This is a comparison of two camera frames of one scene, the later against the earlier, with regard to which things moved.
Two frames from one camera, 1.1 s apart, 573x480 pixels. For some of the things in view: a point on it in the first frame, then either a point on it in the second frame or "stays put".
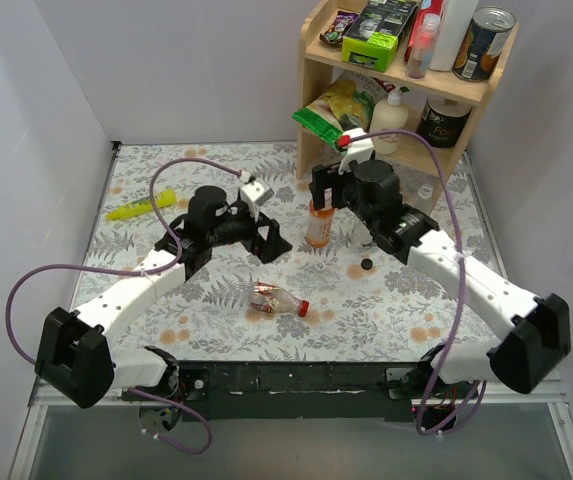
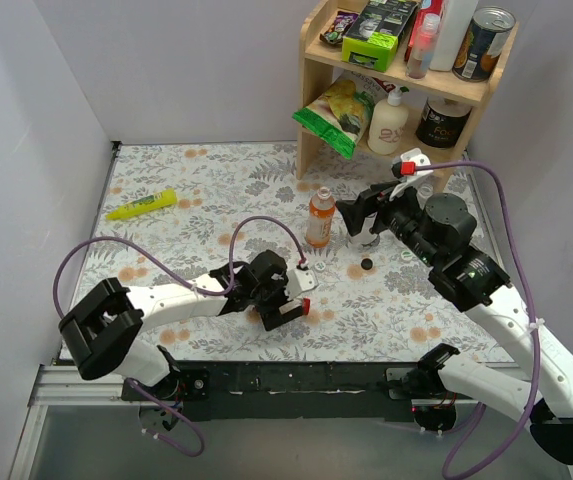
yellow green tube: [142, 205] stays put
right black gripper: [334, 182] to [372, 206]
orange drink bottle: [319, 224] stays put
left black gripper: [258, 231] to [276, 310]
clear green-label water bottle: [425, 191] stays put
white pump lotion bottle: [390, 115] stays put
